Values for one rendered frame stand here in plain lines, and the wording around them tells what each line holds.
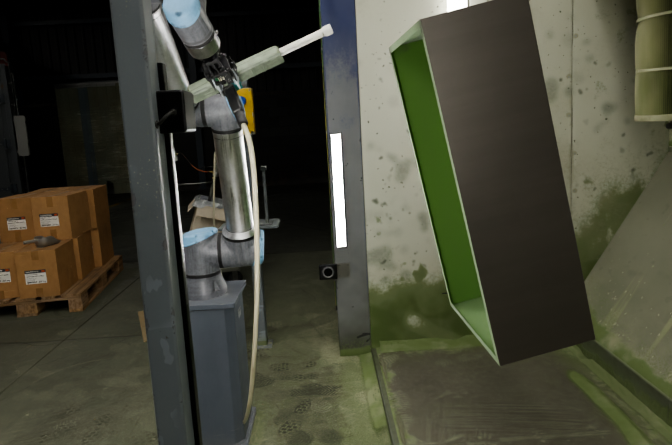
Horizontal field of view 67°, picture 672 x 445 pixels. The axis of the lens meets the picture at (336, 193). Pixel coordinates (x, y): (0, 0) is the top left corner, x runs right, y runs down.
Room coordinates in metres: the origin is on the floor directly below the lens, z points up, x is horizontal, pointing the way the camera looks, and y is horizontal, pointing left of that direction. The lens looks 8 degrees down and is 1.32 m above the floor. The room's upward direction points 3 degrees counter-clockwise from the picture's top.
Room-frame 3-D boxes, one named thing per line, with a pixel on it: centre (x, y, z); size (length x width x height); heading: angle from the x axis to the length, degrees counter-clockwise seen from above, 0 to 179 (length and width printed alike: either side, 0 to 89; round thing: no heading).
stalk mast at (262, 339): (2.96, 0.50, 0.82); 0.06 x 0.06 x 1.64; 1
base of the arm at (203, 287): (2.07, 0.58, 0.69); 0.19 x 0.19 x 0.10
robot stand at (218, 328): (2.07, 0.58, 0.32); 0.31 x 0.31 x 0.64; 1
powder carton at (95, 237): (4.69, 2.36, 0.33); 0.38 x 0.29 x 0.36; 8
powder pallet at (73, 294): (4.28, 2.48, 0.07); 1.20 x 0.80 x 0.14; 8
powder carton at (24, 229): (4.27, 2.64, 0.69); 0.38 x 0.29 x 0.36; 3
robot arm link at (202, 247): (2.07, 0.57, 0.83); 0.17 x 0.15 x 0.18; 94
